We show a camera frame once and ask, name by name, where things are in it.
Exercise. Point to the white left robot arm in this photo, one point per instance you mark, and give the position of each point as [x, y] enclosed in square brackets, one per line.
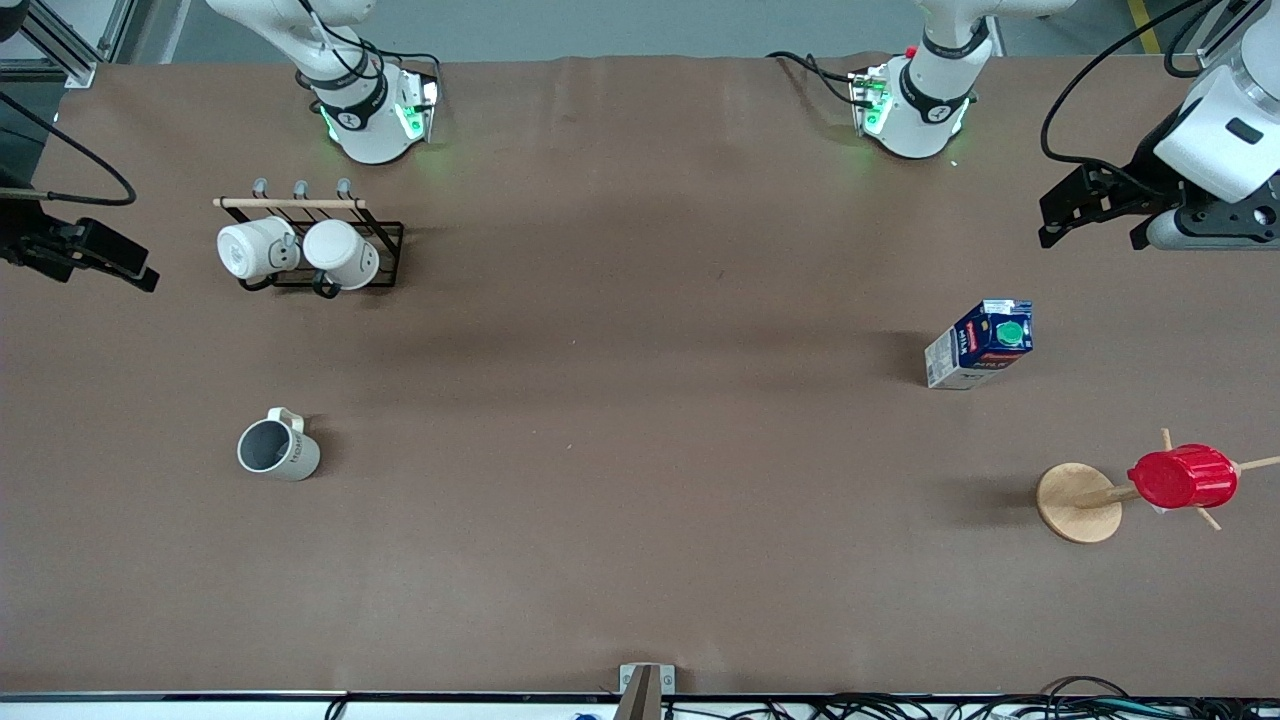
[920, 110]

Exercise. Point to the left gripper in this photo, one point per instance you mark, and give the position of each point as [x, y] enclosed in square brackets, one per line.
[1146, 178]

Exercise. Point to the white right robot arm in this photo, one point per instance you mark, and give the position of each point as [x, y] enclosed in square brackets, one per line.
[370, 130]

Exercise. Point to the white mug with face print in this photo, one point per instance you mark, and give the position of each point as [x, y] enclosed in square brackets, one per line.
[250, 248]

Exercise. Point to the aluminium frame profile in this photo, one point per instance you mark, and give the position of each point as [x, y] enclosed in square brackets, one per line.
[60, 45]

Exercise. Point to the metal bracket with post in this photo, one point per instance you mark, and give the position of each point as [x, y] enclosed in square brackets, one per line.
[645, 690]

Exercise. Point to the plain white mug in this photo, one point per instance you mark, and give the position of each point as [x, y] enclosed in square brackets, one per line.
[340, 252]

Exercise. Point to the red plastic cup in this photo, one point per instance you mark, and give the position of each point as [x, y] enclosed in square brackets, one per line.
[1183, 477]

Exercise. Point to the wooden mug tree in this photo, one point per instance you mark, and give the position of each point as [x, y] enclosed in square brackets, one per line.
[1078, 503]

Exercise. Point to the brown table cover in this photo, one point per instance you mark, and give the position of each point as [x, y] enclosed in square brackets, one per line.
[640, 500]

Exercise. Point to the blue white milk carton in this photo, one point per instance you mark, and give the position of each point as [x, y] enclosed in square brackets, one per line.
[985, 345]

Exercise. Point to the grey ceramic mug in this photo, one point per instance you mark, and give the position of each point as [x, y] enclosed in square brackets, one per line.
[285, 455]

